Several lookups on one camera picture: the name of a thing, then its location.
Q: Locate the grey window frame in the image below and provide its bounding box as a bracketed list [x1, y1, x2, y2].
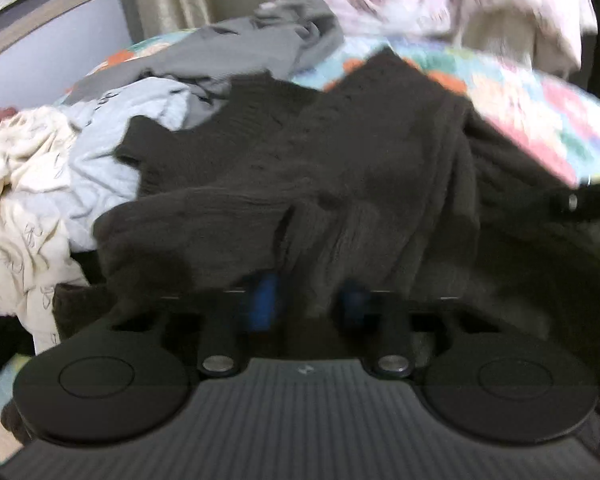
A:
[0, 0, 146, 68]

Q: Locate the grey t-shirt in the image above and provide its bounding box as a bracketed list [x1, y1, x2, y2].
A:
[65, 0, 343, 128]

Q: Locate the light blue sweatshirt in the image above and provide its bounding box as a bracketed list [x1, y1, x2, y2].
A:
[59, 77, 202, 254]

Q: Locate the cream white printed garment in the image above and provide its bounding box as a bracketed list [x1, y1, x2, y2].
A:
[0, 106, 86, 353]

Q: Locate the dark brown knit sweater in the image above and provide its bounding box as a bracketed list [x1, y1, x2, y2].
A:
[0, 48, 600, 461]

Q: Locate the floral quilted bedspread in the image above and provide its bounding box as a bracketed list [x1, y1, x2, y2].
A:
[0, 29, 600, 461]

